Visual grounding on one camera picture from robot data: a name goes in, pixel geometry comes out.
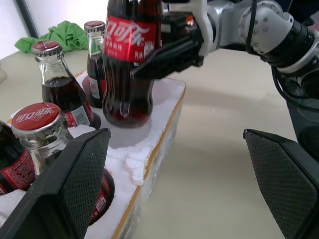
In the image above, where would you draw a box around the dark robot torso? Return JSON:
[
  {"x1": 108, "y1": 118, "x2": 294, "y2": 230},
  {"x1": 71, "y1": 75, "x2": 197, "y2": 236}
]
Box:
[{"x1": 284, "y1": 72, "x2": 319, "y2": 160}]

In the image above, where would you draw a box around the green cloth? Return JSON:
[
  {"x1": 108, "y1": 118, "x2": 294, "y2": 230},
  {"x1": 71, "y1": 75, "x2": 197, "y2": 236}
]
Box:
[{"x1": 14, "y1": 20, "x2": 88, "y2": 53}]

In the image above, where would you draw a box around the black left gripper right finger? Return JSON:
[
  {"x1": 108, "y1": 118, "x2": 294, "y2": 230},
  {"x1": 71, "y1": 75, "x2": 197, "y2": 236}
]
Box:
[{"x1": 243, "y1": 128, "x2": 319, "y2": 239}]

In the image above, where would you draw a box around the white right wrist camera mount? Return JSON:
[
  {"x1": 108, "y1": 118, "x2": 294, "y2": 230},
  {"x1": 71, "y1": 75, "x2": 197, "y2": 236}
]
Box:
[{"x1": 161, "y1": 0, "x2": 221, "y2": 58}]

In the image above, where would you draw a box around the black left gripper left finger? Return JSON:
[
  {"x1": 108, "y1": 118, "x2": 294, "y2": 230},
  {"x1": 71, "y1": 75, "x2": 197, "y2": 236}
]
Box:
[{"x1": 0, "y1": 128, "x2": 112, "y2": 239}]

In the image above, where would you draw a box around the dark grey upright post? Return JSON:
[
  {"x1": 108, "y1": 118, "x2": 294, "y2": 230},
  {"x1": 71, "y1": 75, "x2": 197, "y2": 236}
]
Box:
[{"x1": 23, "y1": 0, "x2": 40, "y2": 38}]

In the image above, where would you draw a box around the large cola bottle red label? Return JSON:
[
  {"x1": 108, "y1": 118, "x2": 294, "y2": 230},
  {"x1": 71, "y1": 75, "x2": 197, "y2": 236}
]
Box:
[{"x1": 101, "y1": 0, "x2": 164, "y2": 129}]

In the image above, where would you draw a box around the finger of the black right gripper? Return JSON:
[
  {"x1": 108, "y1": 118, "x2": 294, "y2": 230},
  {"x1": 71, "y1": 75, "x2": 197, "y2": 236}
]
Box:
[
  {"x1": 130, "y1": 37, "x2": 197, "y2": 81},
  {"x1": 161, "y1": 14, "x2": 186, "y2": 34}
]

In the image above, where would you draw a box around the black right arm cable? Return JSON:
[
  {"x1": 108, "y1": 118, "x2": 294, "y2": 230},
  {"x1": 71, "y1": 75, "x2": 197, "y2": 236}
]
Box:
[{"x1": 246, "y1": 0, "x2": 319, "y2": 112}]

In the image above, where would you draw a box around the white foam crate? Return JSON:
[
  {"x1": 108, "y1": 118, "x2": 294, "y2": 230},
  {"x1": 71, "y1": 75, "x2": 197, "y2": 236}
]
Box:
[{"x1": 0, "y1": 71, "x2": 187, "y2": 239}]

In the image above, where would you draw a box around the small glass cola bottle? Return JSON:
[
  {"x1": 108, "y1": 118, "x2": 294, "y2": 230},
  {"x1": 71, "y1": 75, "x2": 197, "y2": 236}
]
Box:
[
  {"x1": 0, "y1": 120, "x2": 37, "y2": 195},
  {"x1": 31, "y1": 41, "x2": 102, "y2": 129},
  {"x1": 10, "y1": 102, "x2": 116, "y2": 226},
  {"x1": 83, "y1": 20, "x2": 107, "y2": 110}
]

